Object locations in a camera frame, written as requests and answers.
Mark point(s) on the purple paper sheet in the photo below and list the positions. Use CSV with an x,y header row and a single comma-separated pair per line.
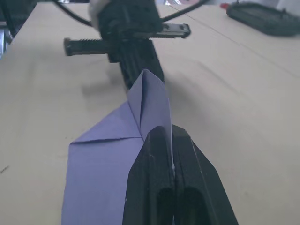
x,y
98,168

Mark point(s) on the black oval tray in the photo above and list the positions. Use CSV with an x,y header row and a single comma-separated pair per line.
x,y
264,18

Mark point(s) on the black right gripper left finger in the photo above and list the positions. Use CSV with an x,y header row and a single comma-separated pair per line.
x,y
145,178

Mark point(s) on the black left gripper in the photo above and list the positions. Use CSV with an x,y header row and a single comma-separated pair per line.
x,y
131,21

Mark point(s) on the small red object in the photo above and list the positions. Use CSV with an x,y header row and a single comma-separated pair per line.
x,y
224,5

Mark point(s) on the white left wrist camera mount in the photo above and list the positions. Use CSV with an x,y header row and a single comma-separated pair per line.
x,y
95,12

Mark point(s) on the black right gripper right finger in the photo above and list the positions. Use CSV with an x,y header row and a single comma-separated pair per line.
x,y
197,178

